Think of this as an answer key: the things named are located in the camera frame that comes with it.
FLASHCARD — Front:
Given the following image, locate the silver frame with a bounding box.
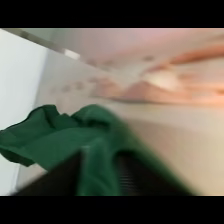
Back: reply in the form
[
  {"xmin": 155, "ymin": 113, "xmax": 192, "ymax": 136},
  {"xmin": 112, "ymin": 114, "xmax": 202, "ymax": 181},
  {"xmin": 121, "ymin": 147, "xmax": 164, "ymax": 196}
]
[{"xmin": 3, "ymin": 28, "xmax": 82, "ymax": 61}]

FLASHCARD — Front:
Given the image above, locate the green garment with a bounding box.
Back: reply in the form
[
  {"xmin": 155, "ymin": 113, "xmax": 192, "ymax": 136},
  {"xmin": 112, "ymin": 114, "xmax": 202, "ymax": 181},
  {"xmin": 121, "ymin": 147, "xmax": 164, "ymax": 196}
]
[{"xmin": 0, "ymin": 103, "xmax": 193, "ymax": 197}]

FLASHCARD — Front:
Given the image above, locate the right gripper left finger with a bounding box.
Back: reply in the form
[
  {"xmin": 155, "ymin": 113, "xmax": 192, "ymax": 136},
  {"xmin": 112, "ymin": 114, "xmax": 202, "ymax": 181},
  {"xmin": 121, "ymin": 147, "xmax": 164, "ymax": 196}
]
[{"xmin": 14, "ymin": 150, "xmax": 83, "ymax": 197}]

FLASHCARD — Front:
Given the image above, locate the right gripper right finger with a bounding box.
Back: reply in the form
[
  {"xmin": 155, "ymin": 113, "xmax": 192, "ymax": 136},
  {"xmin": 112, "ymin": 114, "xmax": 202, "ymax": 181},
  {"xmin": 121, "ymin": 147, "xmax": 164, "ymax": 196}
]
[{"xmin": 114, "ymin": 151, "xmax": 191, "ymax": 197}]

